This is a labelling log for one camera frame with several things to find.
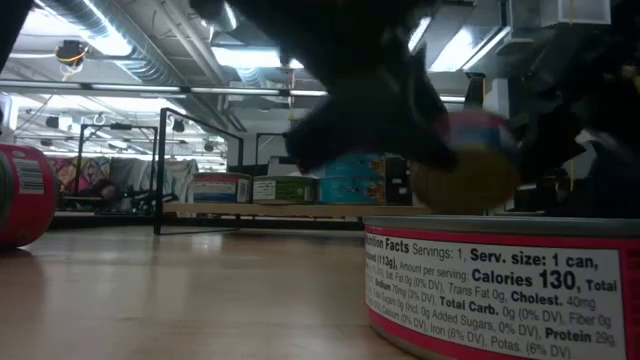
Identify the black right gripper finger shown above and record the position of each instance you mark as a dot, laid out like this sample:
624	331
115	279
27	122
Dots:
550	145

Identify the teal yellowfin tuna can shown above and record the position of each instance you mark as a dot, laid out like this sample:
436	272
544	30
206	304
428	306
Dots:
350	192
350	167

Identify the red tuna can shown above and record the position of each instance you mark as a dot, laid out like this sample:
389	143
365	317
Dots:
30	200
500	290

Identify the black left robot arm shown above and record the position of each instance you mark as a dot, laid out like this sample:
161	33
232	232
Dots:
325	30

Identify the long linear ceiling light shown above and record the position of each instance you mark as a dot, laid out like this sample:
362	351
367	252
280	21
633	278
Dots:
135	88

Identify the grey hanging cloth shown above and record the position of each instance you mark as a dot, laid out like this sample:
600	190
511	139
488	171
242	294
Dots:
135	175

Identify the colourful patterned cloth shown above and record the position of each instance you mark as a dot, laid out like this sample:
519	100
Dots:
90	172

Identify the wooden shelf black metal frame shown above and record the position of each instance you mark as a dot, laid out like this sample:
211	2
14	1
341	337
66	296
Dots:
250	209

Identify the silver round duct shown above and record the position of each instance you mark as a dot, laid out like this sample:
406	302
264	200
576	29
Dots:
231	17

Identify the silver spiral air duct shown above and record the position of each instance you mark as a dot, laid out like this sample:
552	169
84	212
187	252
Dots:
145	67

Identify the black background metal frame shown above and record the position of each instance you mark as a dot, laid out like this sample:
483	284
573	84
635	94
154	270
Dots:
115	126

